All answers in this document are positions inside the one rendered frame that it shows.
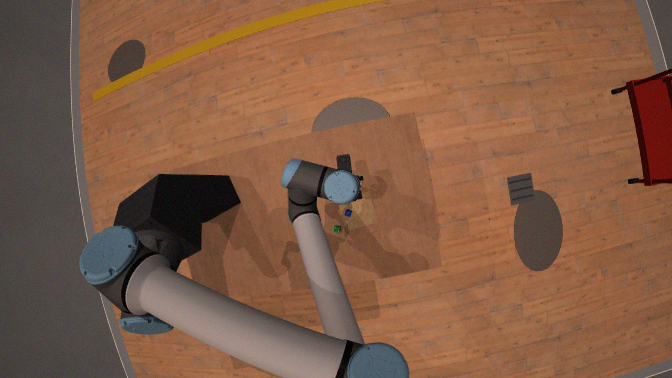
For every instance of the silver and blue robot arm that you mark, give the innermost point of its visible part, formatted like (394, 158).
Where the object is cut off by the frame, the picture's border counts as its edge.
(134, 272)

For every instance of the tan mat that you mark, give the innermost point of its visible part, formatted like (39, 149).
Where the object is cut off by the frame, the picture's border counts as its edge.
(363, 213)

